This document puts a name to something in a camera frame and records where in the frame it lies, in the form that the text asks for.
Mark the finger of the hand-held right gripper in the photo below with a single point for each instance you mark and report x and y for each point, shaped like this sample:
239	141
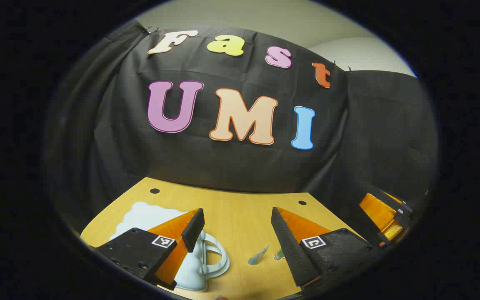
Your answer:
403	207
377	214

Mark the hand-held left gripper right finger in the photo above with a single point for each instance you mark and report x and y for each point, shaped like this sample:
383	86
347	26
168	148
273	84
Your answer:
290	246

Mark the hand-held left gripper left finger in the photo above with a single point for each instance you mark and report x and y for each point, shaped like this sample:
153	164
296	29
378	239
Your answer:
193	229

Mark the clear blue-capped tube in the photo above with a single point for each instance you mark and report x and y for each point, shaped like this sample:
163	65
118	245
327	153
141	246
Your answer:
279	254

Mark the silver squeeze tube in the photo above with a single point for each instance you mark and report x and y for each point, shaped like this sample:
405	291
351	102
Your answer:
258	255

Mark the light blue suitcase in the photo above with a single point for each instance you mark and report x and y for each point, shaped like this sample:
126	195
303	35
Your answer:
140	216

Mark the black backdrop cloth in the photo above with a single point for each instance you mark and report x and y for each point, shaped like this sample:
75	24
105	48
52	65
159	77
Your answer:
223	166

